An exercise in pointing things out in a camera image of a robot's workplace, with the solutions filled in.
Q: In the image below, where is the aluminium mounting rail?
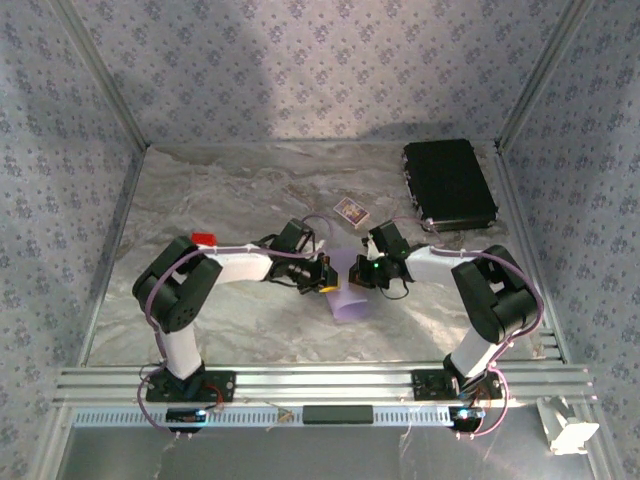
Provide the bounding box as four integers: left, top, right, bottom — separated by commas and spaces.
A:
53, 364, 599, 407

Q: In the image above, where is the black rectangular block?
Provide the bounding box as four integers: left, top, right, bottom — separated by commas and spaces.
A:
302, 405, 375, 426

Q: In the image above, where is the small electronics board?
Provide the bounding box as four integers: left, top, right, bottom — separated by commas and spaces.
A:
448, 405, 486, 432
166, 407, 208, 434

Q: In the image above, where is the playing card box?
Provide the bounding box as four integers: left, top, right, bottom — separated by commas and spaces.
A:
333, 196, 372, 230

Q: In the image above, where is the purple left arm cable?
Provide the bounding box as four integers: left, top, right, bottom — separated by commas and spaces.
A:
137, 213, 336, 441

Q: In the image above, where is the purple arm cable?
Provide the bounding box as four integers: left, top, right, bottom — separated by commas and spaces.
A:
392, 216, 546, 442
137, 213, 336, 441

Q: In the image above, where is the slotted grey cable duct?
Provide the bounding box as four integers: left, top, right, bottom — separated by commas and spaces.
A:
72, 403, 459, 429

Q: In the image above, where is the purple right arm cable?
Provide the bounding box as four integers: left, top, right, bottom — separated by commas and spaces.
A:
392, 216, 546, 442

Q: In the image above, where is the black hard case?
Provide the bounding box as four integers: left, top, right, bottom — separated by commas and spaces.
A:
402, 138, 500, 234

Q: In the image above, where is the lilac square paper sheet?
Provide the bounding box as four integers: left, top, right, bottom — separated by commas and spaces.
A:
323, 247, 371, 322

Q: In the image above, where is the thin black camera cable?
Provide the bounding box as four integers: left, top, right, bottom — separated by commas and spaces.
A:
378, 278, 410, 301

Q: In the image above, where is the aluminium frame bar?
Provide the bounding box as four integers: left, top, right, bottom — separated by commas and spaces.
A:
77, 144, 150, 367
49, 0, 152, 150
492, 141, 569, 364
493, 0, 597, 151

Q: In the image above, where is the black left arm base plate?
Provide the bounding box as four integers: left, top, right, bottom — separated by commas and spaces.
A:
144, 369, 237, 404

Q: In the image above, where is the white plastic bracket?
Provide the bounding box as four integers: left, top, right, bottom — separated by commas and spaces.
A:
535, 395, 601, 456

